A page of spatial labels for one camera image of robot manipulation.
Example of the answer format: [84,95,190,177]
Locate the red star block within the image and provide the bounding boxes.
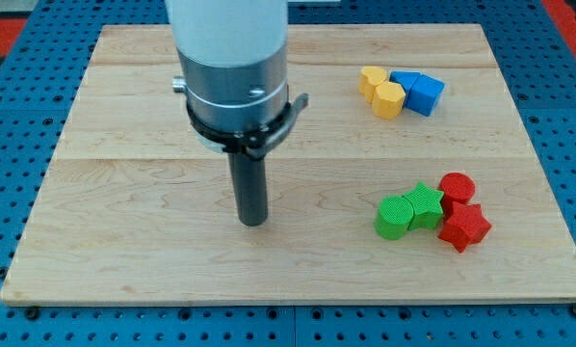
[438,201,492,254]

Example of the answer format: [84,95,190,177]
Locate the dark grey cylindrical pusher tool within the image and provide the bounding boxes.
[228,153,268,227]

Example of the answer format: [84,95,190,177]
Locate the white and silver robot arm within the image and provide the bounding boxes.
[166,0,288,133]

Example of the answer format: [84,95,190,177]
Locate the green star block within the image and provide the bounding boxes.
[403,181,444,230]

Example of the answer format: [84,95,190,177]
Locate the yellow heart block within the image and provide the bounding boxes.
[358,66,388,103]

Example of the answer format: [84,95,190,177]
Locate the blue triangle block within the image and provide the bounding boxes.
[389,70,421,104]

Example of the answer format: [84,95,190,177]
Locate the blue cube block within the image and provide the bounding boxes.
[405,74,446,117]

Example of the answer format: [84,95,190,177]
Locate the yellow hexagon block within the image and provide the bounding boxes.
[372,82,406,120]

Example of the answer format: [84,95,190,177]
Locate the black clamp ring with lever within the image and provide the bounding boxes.
[186,93,310,162]

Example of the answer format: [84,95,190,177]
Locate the red cylinder block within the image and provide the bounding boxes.
[438,172,476,216]

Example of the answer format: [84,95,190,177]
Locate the light wooden board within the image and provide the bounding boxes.
[0,24,576,307]

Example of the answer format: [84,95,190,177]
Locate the green cylinder block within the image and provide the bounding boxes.
[374,196,414,240]

